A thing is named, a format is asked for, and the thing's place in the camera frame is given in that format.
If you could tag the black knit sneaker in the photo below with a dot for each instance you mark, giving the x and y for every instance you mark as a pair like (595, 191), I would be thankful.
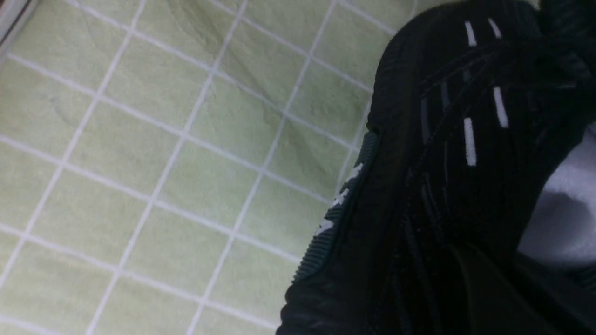
(475, 105)

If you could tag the green checkered tablecloth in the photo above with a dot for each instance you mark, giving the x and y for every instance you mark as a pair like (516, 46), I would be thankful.
(164, 163)

